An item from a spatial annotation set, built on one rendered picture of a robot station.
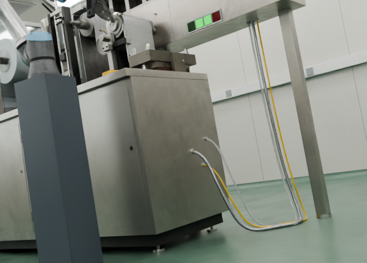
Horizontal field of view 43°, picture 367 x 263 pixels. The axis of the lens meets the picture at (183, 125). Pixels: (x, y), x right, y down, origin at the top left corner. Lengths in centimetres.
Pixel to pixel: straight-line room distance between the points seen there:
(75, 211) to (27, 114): 49
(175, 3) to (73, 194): 135
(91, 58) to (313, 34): 264
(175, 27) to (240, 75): 254
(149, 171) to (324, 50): 303
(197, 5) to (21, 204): 163
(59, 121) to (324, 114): 324
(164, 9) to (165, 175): 112
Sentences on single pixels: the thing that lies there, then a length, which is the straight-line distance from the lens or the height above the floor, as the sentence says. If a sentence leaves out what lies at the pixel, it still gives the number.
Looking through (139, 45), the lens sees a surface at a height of 112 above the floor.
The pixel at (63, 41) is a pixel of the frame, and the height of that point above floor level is 125.
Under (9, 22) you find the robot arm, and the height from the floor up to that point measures 122.
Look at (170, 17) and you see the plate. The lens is 289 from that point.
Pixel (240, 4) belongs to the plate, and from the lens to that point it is 260.
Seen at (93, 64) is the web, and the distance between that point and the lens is 298.
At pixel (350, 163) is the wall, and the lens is 479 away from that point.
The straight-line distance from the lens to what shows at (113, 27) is 271.
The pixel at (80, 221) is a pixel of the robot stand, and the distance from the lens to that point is 215.
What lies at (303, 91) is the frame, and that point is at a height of 68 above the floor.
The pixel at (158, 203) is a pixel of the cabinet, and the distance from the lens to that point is 223.
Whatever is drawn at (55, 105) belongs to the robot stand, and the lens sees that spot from 214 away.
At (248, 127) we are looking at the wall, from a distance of 525.
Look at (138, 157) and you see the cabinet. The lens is 222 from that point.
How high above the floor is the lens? 41
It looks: 5 degrees up
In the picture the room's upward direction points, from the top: 10 degrees counter-clockwise
